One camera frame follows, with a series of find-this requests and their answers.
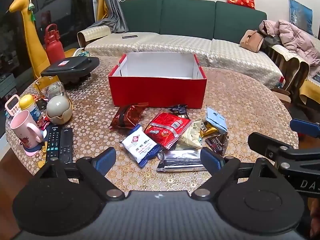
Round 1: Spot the dark brown chocolate packet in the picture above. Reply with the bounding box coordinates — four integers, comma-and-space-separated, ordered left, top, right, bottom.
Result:
205, 133, 228, 157

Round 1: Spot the yellow snack packet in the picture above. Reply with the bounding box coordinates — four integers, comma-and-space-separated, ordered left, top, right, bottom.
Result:
200, 121, 219, 138

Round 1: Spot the cream snack packet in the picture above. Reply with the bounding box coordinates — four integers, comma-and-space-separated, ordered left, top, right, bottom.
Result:
175, 120, 202, 150

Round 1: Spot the white blue milk snack packet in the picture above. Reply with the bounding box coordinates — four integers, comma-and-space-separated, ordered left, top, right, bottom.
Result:
122, 124, 161, 168

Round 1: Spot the silver foil packet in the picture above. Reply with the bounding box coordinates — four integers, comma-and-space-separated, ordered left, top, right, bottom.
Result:
157, 149, 206, 172

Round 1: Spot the light blue snack packet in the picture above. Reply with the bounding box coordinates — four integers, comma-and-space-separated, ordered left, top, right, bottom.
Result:
206, 106, 228, 134

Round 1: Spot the dark red foil Oreo bag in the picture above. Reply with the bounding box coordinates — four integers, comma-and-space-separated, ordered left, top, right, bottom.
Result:
109, 103, 148, 129

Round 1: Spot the red snack bag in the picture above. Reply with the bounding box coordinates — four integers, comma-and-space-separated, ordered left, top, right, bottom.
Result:
144, 111, 193, 150

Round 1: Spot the black snack packet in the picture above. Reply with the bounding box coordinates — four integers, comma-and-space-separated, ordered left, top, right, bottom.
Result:
168, 105, 189, 119

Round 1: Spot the black remote control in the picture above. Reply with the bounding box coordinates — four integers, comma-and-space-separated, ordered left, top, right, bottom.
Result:
59, 128, 73, 164
46, 126, 61, 161

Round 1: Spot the pink mug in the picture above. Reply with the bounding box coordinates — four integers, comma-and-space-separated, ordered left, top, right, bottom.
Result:
10, 110, 45, 149

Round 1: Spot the pink down jacket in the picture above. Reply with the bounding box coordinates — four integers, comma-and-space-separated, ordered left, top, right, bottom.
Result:
259, 20, 319, 77

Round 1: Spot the yellow lid white bottle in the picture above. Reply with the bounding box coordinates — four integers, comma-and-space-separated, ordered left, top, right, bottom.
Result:
19, 94, 42, 123

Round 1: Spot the black lidded container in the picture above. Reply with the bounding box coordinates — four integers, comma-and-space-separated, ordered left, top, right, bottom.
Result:
41, 56, 100, 85

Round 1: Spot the pink timer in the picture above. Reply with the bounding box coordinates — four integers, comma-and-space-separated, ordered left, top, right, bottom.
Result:
5, 94, 21, 117

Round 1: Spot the tan handbag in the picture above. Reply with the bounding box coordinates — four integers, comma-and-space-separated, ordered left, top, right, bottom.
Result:
240, 30, 264, 53

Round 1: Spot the red cardboard box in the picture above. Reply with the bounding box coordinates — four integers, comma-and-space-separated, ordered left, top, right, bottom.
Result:
108, 51, 207, 109

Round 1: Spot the blue cushion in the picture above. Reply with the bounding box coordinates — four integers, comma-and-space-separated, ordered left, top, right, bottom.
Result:
289, 0, 313, 35

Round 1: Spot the green tissue pack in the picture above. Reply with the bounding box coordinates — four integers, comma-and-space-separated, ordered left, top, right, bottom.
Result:
72, 48, 89, 57

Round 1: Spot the yellow giraffe figure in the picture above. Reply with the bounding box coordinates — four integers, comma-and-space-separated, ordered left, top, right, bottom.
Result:
9, 0, 50, 79

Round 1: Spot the red water bottle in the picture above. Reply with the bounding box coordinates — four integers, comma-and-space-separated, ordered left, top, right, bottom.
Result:
44, 23, 65, 64

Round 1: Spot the beige sofa cover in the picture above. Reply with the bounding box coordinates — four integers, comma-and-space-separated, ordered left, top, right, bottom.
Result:
77, 26, 282, 88

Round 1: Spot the green sofa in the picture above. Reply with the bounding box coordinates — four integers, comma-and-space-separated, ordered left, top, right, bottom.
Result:
120, 0, 267, 43

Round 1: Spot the grey curtain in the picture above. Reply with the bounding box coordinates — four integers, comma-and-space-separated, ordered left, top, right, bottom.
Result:
89, 0, 129, 33

